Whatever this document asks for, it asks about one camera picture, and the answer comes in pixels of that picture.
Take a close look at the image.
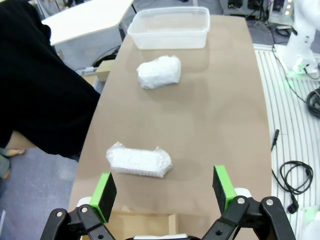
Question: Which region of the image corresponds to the long bubble-wrapped clock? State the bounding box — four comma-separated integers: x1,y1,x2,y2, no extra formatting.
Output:
106,141,174,179

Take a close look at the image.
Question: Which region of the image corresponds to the black cable bundle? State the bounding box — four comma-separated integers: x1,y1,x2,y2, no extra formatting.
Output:
305,86,320,119

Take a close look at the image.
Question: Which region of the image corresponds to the person in black shirt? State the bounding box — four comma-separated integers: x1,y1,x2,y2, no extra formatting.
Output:
0,0,102,164

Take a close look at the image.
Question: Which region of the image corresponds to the white table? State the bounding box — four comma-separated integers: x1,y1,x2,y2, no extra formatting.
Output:
41,0,136,47

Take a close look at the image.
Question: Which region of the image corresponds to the brown cardboard box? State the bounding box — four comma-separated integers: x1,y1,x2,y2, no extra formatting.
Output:
111,209,181,240

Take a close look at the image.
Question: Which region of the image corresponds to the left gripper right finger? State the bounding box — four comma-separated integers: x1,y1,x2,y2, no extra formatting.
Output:
201,164,298,240

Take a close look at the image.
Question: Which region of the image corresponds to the coiled black power cable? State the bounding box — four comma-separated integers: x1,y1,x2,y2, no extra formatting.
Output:
278,160,315,215

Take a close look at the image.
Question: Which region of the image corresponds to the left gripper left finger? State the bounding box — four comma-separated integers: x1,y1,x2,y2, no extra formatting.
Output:
43,171,119,240

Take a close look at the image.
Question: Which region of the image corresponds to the clear plastic container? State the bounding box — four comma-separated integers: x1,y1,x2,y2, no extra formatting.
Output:
127,6,211,50

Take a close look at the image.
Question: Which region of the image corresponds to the chunky bubble-wrapped clock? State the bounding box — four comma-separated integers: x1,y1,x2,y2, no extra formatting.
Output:
136,55,182,90

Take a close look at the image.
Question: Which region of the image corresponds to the white ribbed floor platform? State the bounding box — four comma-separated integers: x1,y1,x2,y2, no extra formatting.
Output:
251,43,320,240

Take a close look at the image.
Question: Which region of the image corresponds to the black connector plug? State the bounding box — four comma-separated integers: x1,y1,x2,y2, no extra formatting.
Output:
270,128,281,152

